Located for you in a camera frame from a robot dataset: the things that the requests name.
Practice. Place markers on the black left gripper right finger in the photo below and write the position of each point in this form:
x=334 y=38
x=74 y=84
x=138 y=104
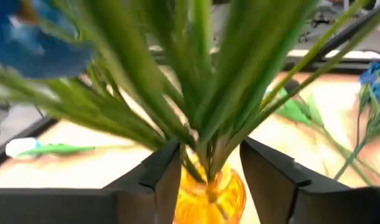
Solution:
x=301 y=205

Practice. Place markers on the yellow textured glass vase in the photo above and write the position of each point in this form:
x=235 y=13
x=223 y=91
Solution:
x=205 y=205

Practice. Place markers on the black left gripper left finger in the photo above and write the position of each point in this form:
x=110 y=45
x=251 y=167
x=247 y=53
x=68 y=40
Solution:
x=84 y=205

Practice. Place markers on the green leaf stems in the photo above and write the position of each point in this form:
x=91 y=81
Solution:
x=291 y=86

